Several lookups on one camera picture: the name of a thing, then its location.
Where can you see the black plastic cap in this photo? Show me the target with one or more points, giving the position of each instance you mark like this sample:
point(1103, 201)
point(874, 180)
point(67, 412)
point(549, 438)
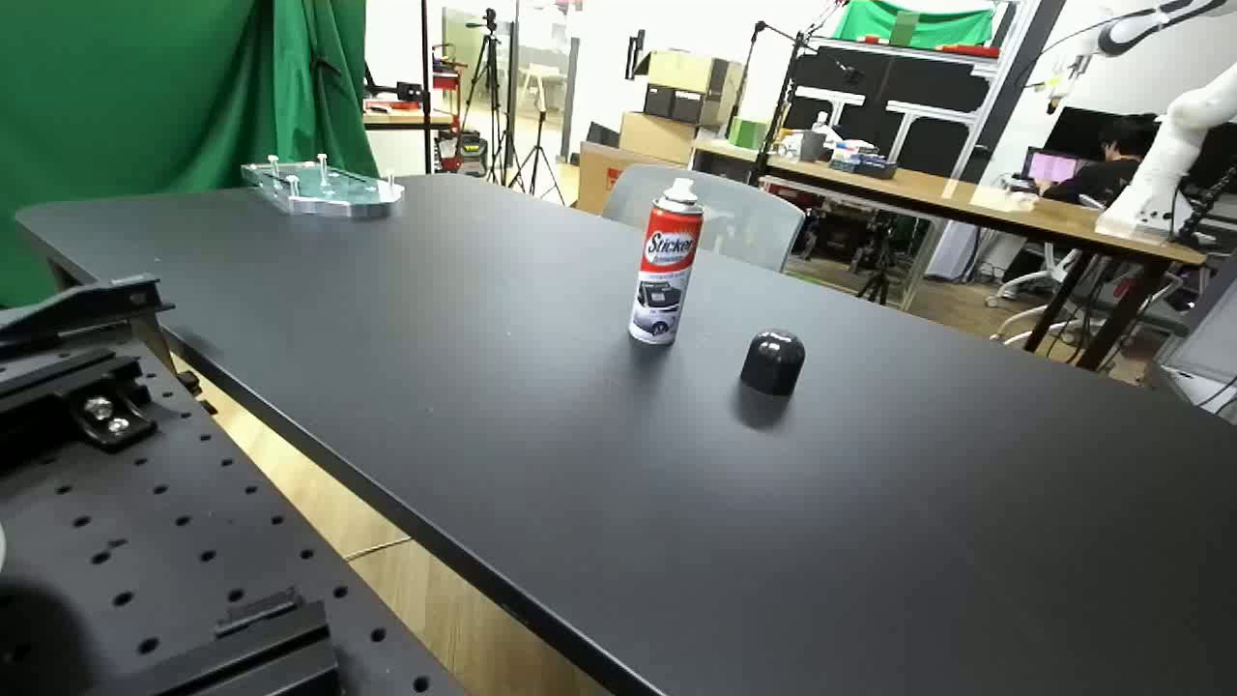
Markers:
point(772, 361)

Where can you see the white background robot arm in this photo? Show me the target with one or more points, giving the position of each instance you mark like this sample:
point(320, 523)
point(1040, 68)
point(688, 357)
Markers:
point(1165, 160)

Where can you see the red white spray can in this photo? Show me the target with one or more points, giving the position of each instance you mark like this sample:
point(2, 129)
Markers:
point(665, 265)

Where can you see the brown cardboard box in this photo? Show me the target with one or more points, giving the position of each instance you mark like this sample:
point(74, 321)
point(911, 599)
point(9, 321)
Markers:
point(612, 169)

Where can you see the grey office chair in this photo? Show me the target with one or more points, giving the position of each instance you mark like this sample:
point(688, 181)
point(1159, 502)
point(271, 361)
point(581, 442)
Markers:
point(755, 216)

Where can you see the tall light stand tripod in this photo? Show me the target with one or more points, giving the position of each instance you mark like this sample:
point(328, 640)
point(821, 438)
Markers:
point(538, 157)

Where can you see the small black tripod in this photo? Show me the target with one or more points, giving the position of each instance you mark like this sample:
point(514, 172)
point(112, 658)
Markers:
point(880, 265)

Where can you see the clear acrylic plate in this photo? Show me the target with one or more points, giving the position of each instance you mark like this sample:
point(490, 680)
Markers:
point(321, 188)

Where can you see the black shelf with panels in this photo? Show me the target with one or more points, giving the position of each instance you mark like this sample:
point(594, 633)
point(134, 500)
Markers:
point(902, 103)

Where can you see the long wooden desk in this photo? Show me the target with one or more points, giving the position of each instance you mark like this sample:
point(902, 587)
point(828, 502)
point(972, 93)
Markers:
point(981, 201)

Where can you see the green cloth on shelf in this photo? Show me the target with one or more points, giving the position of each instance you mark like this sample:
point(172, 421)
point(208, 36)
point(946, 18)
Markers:
point(915, 23)

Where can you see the open laptop with pink screen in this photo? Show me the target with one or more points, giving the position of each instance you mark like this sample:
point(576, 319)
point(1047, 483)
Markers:
point(1054, 172)

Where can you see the black flat clamp bar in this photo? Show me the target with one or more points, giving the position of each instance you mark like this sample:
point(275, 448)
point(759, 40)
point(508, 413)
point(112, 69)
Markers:
point(246, 649)

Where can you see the black perforated breadboard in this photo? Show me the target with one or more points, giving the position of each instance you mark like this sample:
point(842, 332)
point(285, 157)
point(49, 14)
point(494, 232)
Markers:
point(167, 542)

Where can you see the green backdrop curtain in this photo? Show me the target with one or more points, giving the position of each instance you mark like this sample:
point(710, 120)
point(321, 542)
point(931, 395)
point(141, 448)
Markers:
point(156, 103)

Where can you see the camera tripod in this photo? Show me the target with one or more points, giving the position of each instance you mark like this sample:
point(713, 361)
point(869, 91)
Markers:
point(484, 80)

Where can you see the black metal mount bracket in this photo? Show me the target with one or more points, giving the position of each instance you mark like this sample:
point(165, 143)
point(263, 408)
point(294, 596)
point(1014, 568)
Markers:
point(71, 350)

